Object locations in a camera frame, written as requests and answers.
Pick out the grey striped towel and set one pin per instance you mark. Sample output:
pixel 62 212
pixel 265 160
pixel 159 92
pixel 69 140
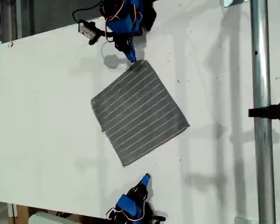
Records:
pixel 140 109

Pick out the white box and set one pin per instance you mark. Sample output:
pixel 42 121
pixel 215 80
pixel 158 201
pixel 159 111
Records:
pixel 44 219

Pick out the wooden table leg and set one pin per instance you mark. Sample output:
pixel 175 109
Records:
pixel 22 214

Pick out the black clamp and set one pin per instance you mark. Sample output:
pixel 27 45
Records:
pixel 277 112

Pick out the black camera stalk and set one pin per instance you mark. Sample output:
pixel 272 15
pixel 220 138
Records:
pixel 100 32

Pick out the black camera box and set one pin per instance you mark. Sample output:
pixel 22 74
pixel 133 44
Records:
pixel 86 30

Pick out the steel post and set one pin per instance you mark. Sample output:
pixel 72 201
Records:
pixel 261 70

